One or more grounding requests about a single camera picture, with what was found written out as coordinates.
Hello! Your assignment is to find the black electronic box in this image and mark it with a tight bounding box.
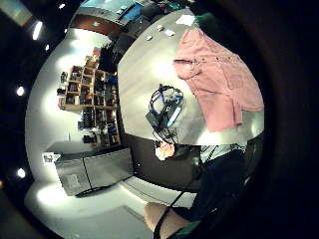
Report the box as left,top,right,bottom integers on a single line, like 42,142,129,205
145,105,178,144

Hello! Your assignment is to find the pink crumpled cloth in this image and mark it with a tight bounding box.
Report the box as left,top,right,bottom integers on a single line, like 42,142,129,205
155,140,175,161

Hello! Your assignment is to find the pink button shirt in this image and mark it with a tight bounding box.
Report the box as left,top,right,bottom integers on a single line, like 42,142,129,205
172,28,265,133

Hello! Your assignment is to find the stainless steel refrigerator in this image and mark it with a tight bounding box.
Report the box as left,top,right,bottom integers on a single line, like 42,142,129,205
54,147,135,197

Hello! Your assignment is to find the the person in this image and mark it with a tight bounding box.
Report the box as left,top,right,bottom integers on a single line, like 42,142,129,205
144,132,267,239

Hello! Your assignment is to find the white paper sheet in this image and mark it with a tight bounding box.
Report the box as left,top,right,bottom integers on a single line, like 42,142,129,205
174,14,197,27

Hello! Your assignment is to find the blue monitor screen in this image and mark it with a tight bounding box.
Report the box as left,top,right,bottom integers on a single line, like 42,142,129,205
118,3,145,23

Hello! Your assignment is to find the brown wooden counter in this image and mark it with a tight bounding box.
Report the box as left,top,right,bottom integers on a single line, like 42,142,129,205
71,14,122,37

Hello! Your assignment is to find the white paper notice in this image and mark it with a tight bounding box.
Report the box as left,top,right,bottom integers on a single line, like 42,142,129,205
42,151,63,166

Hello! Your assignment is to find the long ceiling lamp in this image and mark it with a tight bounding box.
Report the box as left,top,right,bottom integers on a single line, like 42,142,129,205
32,20,44,42

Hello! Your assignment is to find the wooden wall shelf with items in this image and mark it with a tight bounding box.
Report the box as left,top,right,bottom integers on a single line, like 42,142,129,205
57,55,122,149

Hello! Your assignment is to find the black cable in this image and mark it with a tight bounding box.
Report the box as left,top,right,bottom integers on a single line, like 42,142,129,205
153,189,187,239

